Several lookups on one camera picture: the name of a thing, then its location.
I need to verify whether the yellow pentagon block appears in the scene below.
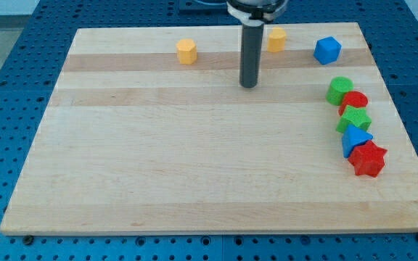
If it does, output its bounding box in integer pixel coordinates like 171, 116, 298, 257
266, 27, 287, 53

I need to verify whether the green cylinder block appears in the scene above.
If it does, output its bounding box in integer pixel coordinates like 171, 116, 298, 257
326, 76, 353, 106

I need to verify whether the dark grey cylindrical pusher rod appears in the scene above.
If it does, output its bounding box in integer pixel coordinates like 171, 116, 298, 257
239, 24, 264, 88

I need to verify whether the red cylinder block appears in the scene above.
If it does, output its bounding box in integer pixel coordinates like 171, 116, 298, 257
338, 91, 369, 116

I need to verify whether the blue triangle block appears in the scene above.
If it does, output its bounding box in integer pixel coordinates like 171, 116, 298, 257
342, 125, 374, 158

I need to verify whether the red star block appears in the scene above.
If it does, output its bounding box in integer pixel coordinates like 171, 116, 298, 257
348, 140, 388, 178

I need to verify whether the wooden board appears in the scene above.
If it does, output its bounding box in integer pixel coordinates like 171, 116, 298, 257
0, 22, 418, 236

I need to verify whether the blue cube block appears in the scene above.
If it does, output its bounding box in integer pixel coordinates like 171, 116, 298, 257
313, 36, 342, 65

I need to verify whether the green star block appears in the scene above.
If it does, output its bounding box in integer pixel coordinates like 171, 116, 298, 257
335, 105, 372, 133

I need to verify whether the yellow hexagon block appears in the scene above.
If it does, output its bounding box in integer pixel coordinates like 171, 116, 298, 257
176, 38, 197, 65

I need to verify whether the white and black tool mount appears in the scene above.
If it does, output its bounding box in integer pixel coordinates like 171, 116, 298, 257
226, 0, 290, 27

